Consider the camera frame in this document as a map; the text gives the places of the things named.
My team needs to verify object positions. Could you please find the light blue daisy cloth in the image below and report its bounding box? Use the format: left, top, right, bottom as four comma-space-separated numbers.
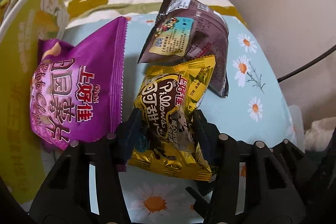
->
120, 15, 295, 223

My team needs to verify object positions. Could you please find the purple potato chips bag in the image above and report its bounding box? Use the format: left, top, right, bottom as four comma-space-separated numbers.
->
30, 16, 127, 150

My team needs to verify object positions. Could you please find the black cable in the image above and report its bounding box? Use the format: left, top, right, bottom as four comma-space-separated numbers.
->
277, 44, 336, 84

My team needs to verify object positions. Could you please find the dark brown snack bag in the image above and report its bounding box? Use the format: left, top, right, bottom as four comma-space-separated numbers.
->
138, 0, 229, 97

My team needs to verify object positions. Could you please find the gold Pillows snack bag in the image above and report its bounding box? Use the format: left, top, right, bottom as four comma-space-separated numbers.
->
128, 55, 216, 181

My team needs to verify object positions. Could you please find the green cardboard box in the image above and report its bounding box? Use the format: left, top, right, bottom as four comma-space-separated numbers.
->
1, 0, 69, 206

